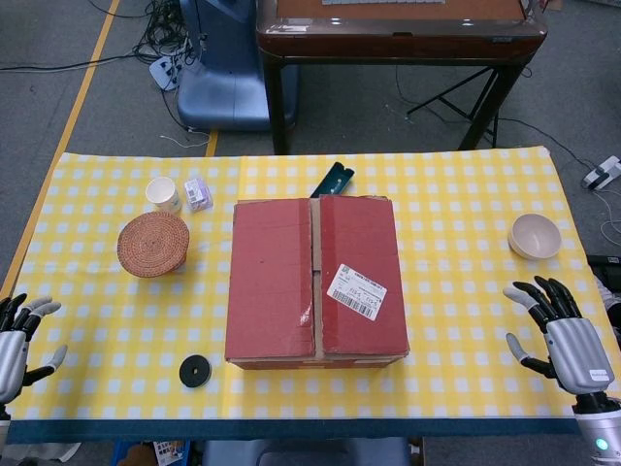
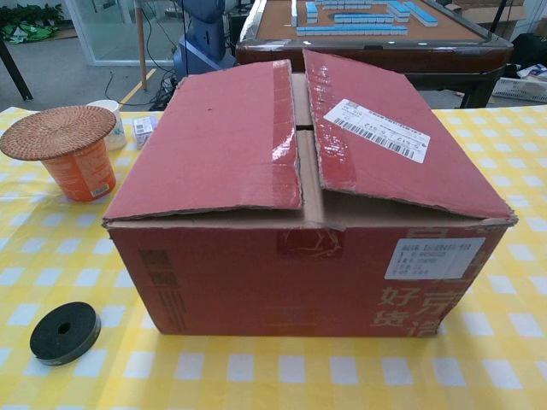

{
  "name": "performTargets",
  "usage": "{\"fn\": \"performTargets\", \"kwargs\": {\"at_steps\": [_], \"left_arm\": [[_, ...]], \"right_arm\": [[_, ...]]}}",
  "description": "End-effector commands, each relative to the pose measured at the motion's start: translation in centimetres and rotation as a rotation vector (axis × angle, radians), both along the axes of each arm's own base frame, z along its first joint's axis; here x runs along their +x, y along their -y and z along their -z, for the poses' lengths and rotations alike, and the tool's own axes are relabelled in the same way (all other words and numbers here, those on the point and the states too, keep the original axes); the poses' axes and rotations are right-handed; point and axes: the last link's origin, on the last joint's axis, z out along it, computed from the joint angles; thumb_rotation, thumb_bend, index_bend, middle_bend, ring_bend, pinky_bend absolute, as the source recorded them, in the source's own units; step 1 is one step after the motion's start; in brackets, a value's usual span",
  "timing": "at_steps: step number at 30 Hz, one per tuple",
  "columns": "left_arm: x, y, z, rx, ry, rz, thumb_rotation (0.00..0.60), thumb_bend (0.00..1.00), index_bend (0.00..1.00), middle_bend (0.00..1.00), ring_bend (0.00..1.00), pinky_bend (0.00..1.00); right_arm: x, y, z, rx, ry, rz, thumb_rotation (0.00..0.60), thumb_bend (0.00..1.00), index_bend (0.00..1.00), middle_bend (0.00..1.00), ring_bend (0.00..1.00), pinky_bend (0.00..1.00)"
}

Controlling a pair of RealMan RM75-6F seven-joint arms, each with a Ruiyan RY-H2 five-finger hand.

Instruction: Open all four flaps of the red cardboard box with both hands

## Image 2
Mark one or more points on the white paper cup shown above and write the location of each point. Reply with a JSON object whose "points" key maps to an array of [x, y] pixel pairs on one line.
{"points": [[117, 136]]}

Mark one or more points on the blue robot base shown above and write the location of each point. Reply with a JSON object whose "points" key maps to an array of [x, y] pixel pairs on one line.
{"points": [[201, 47]]}

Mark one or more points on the yellow checkered tablecloth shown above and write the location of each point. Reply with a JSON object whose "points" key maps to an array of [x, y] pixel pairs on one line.
{"points": [[273, 376]]}

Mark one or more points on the mahjong tile row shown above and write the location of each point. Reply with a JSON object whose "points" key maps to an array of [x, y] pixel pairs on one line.
{"points": [[342, 4], [309, 13], [416, 13], [363, 19], [350, 31]]}

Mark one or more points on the orange paper cup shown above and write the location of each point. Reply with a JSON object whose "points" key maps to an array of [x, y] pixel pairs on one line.
{"points": [[81, 175]]}

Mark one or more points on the brown mahjong table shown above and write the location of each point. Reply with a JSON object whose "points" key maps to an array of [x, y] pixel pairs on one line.
{"points": [[384, 55]]}

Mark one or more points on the white framed glass partition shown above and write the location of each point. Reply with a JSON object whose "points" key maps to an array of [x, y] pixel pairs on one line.
{"points": [[81, 34]]}

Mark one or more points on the green bag pile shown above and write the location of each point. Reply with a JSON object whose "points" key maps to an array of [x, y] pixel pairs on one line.
{"points": [[25, 32]]}

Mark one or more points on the blue white plastic bag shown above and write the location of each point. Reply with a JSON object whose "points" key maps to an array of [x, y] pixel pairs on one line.
{"points": [[534, 72]]}

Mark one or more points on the black tape roll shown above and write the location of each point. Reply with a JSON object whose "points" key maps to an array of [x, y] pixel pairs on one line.
{"points": [[51, 337]]}

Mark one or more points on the black table leg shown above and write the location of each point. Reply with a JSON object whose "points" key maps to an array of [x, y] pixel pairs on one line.
{"points": [[17, 72]]}

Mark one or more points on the white plastic basket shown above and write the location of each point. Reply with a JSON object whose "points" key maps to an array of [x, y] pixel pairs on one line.
{"points": [[519, 89]]}

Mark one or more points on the black bag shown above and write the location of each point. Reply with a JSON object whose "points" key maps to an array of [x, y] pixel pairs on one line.
{"points": [[530, 49]]}

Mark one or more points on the brown cardboard box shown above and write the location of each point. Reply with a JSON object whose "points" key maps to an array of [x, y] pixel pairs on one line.
{"points": [[256, 277]]}

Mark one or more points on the wooden pole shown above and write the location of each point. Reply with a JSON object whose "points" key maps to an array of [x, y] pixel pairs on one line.
{"points": [[141, 42]]}

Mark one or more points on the woven rattan coaster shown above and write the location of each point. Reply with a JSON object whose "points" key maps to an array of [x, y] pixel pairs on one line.
{"points": [[55, 132]]}

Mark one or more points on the small clear plastic box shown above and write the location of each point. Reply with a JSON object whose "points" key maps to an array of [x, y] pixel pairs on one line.
{"points": [[143, 130]]}

